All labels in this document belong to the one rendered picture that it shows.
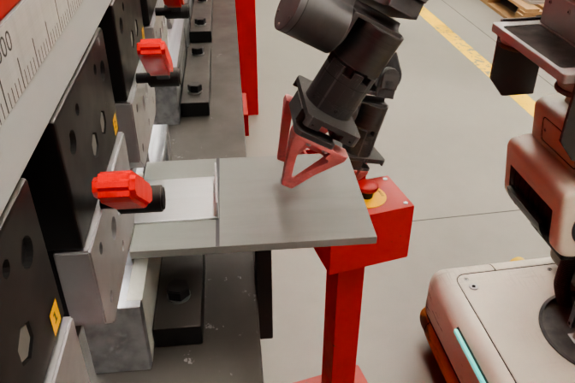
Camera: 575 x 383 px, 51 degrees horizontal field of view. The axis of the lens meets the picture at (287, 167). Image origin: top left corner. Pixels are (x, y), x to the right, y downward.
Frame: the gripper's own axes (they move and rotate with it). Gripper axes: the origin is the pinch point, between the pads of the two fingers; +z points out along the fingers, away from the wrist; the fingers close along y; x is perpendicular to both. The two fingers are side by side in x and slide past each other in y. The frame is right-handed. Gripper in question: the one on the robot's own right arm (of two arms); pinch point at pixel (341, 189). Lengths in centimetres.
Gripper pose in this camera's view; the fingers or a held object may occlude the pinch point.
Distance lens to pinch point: 120.2
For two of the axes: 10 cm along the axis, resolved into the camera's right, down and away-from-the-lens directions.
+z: -2.7, 8.5, 4.5
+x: 3.0, 5.2, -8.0
